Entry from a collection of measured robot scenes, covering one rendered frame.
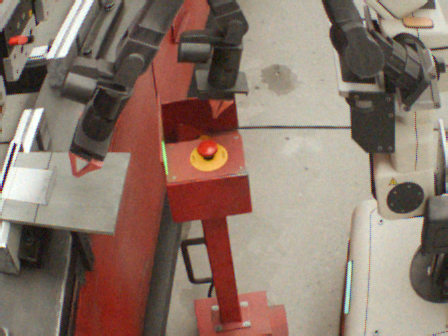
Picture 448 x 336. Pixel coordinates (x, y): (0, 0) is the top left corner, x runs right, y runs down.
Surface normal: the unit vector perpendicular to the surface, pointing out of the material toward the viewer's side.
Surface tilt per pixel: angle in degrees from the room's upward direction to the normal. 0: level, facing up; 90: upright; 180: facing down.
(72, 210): 0
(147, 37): 76
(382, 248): 0
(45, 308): 0
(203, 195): 90
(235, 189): 90
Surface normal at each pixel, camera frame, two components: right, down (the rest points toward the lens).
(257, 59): -0.10, -0.69
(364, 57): 0.13, 0.48
